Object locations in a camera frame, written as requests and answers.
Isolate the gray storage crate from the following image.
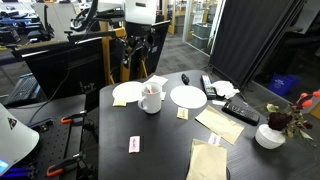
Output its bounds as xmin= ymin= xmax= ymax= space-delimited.
xmin=189 ymin=33 xmax=211 ymax=51
xmin=191 ymin=22 xmax=214 ymax=38

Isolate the pink sugar packet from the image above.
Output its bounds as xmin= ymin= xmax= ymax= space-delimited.
xmin=208 ymin=132 xmax=222 ymax=147
xmin=128 ymin=135 xmax=141 ymax=154

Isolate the small white paper slip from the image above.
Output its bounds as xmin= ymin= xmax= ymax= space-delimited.
xmin=211 ymin=99 xmax=227 ymax=107

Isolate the orange handled bar clamp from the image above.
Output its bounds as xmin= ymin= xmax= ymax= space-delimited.
xmin=60 ymin=109 xmax=88 ymax=125
xmin=45 ymin=152 xmax=87 ymax=178

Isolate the dark red rose bouquet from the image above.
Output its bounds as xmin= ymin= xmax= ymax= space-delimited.
xmin=265 ymin=102 xmax=315 ymax=141

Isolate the white ribbed vase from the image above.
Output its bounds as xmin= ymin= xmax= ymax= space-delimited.
xmin=254 ymin=123 xmax=287 ymax=150

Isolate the white ceramic mug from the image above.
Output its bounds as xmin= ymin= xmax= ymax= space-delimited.
xmin=137 ymin=82 xmax=163 ymax=115

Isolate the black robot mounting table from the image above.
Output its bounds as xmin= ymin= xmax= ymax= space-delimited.
xmin=6 ymin=94 xmax=101 ymax=180

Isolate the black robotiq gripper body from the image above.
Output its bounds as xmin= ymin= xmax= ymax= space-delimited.
xmin=124 ymin=21 xmax=158 ymax=43

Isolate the short black remote control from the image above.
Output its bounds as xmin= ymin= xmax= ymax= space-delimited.
xmin=221 ymin=101 xmax=261 ymax=127

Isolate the orange bud flower sprig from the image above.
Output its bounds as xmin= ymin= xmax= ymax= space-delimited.
xmin=294 ymin=90 xmax=320 ymax=109

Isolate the crumpled white tissue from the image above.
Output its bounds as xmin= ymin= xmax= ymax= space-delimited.
xmin=212 ymin=80 xmax=241 ymax=100

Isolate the blue recycling bin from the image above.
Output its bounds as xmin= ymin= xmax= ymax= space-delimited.
xmin=268 ymin=73 xmax=301 ymax=97

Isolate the white round plate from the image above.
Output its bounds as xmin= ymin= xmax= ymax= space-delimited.
xmin=112 ymin=80 xmax=145 ymax=104
xmin=169 ymin=85 xmax=208 ymax=110

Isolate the curved black pointer remote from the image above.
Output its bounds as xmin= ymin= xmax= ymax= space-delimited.
xmin=180 ymin=73 xmax=191 ymax=85

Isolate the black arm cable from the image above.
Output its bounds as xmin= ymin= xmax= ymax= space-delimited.
xmin=69 ymin=0 xmax=100 ymax=33

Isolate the black keyboard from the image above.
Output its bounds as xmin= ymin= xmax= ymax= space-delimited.
xmin=3 ymin=74 xmax=41 ymax=106

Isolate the black computer monitor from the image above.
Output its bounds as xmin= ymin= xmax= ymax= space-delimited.
xmin=145 ymin=20 xmax=172 ymax=76
xmin=20 ymin=37 xmax=107 ymax=101

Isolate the black fabric divider screen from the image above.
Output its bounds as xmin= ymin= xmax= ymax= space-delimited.
xmin=208 ymin=0 xmax=306 ymax=88

